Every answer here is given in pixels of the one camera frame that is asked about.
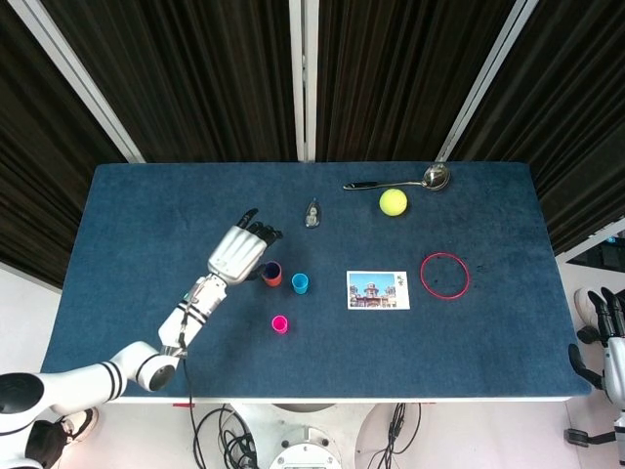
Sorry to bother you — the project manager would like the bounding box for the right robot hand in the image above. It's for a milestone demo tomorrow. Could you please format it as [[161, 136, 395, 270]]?
[[568, 286, 625, 406]]

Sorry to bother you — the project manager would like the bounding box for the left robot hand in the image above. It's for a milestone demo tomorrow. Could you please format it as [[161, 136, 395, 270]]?
[[207, 208, 284, 286]]

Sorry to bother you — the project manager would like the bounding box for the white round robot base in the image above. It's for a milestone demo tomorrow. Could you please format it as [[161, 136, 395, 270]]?
[[229, 403, 387, 469]]

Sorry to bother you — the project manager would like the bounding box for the white shoe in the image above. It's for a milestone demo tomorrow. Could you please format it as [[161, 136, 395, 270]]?
[[574, 287, 606, 329]]

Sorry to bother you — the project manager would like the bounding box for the blue felt table cover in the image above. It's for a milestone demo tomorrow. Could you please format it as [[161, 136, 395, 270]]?
[[41, 162, 592, 400]]

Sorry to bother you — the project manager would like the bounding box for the building photo postcard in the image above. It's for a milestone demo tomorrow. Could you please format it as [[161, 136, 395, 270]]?
[[346, 271, 411, 311]]

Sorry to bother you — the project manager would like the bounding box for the yellow tennis ball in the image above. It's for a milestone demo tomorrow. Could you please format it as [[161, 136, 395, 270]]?
[[379, 189, 409, 217]]

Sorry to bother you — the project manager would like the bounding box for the black pleated curtain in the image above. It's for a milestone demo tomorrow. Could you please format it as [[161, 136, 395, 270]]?
[[0, 0, 625, 289]]

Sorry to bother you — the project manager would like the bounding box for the white and black sneaker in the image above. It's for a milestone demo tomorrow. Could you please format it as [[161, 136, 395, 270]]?
[[61, 407, 100, 444]]

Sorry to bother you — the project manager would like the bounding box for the dark trouser leg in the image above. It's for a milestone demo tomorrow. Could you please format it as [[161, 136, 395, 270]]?
[[23, 419, 67, 469]]

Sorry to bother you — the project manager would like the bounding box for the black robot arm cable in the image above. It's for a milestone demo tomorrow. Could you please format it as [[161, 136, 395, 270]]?
[[178, 307, 197, 469]]

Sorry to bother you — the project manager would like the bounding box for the white frame post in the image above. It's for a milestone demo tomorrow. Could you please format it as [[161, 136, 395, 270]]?
[[288, 0, 319, 162], [7, 0, 146, 164], [436, 0, 541, 162]]

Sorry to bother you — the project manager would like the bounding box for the thin red ring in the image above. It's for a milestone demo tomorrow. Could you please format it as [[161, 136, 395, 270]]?
[[420, 251, 471, 299]]

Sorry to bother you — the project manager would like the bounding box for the black cable bundle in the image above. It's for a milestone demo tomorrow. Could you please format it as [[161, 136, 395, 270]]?
[[194, 404, 259, 469]]

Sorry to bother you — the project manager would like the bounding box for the metal ladle black handle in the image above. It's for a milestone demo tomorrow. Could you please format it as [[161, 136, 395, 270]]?
[[342, 163, 451, 192]]

